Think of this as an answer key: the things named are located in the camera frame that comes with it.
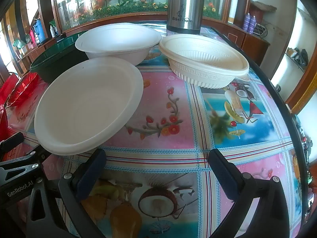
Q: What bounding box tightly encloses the blue thermos jug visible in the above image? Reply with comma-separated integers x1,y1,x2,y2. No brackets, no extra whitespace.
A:
35,18,46,43

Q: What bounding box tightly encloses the brown flat object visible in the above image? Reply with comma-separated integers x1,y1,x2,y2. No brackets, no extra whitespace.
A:
250,0,276,13

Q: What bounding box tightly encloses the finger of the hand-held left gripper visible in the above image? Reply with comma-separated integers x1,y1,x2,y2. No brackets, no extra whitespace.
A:
0,132,25,155
0,147,53,179

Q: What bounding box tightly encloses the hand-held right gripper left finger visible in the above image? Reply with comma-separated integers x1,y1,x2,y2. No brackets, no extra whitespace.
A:
26,148,107,238

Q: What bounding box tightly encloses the painted flower glass panel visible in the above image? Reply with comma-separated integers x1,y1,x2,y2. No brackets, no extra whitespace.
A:
51,0,231,29

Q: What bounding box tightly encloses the dark bundle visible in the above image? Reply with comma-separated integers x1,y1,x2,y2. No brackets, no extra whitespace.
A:
293,48,309,67

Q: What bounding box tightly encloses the printed plastic tablecloth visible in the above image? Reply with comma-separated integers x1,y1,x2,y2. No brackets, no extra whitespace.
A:
5,21,310,238

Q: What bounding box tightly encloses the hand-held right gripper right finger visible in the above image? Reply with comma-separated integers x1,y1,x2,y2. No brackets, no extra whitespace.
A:
208,149,291,238

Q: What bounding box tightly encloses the stainless steel thermos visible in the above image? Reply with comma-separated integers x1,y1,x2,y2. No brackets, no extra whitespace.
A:
166,0,206,35

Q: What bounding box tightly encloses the white deep bowl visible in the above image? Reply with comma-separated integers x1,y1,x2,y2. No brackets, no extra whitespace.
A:
75,23,162,66

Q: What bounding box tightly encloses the cream patterned bowl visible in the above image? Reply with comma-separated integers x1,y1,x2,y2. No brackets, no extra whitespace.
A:
158,34,250,89

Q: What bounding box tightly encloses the green plastic plate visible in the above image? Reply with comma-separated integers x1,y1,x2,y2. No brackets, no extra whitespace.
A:
29,31,90,83

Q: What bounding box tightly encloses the white shallow plate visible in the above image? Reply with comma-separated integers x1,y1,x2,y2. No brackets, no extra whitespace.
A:
34,57,144,156

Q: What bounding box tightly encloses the red plastic plate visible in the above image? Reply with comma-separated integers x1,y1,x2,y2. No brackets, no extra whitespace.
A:
6,72,42,108
0,104,11,142

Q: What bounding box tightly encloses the green shiny object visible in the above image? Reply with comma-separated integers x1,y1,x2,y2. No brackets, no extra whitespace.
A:
12,38,26,50

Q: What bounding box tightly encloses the wooden cabinet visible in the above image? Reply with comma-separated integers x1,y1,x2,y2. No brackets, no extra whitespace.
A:
0,0,270,80

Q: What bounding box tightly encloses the wire rack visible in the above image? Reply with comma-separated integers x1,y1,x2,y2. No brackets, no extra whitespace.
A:
255,22,268,37

